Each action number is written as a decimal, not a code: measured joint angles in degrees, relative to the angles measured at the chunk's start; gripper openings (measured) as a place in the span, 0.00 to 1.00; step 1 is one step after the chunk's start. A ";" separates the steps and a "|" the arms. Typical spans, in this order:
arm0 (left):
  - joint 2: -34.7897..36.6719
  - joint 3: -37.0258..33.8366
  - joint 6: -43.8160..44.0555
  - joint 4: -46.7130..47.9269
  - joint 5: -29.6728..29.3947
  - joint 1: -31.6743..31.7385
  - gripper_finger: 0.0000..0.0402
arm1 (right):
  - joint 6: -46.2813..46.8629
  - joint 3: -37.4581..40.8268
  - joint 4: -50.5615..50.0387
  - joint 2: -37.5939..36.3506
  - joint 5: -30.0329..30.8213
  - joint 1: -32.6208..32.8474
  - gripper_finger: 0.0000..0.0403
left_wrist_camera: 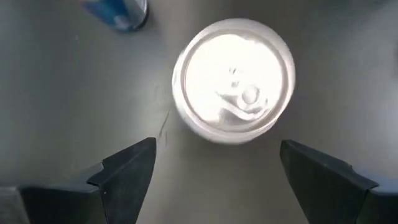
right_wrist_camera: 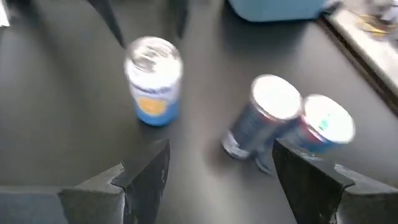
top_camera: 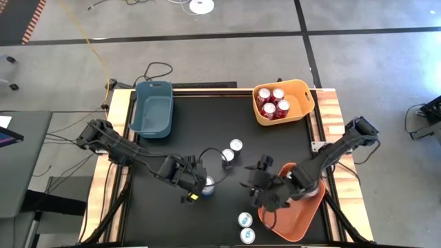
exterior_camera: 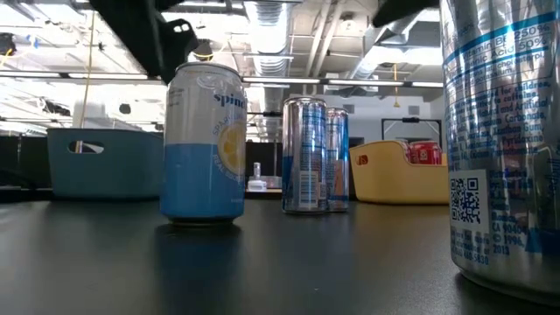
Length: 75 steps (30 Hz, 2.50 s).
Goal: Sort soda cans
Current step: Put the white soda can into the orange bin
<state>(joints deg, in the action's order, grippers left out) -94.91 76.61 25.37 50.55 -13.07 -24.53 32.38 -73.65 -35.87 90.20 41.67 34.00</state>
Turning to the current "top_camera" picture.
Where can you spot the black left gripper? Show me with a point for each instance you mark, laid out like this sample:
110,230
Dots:
191,174

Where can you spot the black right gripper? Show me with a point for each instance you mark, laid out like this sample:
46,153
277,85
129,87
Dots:
274,191

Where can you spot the white and blue soda can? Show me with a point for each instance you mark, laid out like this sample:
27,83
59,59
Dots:
208,186

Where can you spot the slim silver blue energy can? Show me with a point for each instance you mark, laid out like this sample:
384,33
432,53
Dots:
247,235
227,155
245,219
236,144

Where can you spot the orange plastic bin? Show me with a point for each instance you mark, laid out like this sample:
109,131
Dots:
296,224

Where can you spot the yellow plastic bin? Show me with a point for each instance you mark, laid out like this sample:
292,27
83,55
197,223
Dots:
296,110

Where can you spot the blue plastic bin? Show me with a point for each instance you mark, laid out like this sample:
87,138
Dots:
153,110

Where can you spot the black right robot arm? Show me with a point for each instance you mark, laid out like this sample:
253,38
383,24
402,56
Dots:
327,155

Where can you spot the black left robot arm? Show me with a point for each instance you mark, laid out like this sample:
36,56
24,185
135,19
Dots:
120,151

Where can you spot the silver mounting plate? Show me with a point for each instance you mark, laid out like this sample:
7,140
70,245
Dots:
317,146

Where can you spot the grey cabinet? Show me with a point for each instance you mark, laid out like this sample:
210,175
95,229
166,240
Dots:
69,182

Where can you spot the grey desk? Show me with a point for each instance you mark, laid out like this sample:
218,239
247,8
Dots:
24,165

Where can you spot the white round floor device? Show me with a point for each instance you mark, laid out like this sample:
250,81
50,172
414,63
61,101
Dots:
201,6

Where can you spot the black equipment stand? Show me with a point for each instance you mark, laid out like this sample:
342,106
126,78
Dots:
432,112

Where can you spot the dark laptop screen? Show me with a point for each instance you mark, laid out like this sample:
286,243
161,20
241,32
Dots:
8,137

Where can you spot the white paper sheet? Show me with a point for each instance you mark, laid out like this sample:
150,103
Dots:
5,121

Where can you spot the office chair base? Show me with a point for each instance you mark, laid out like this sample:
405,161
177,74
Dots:
11,59

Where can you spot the black mat with orange edge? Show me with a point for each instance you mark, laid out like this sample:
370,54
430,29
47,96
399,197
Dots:
13,20

